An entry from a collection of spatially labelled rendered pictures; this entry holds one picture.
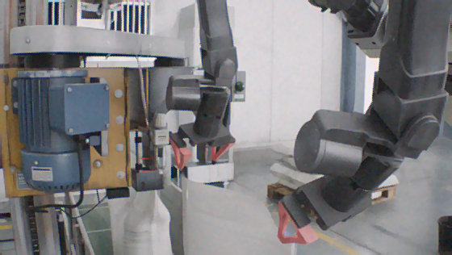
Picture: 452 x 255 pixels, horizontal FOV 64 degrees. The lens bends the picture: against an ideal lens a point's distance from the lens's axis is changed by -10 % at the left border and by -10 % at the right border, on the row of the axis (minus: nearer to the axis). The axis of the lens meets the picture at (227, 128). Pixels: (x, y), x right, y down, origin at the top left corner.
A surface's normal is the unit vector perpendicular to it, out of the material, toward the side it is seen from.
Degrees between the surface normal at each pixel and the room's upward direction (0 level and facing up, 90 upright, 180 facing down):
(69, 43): 90
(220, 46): 102
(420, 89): 118
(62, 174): 91
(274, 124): 90
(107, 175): 90
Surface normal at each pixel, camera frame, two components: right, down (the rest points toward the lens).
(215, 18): 0.29, 0.25
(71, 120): 0.79, 0.10
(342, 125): 0.25, -0.81
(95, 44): 0.91, 0.07
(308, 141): -0.94, -0.18
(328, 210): 0.35, -0.63
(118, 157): 0.46, 0.13
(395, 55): -0.98, 0.18
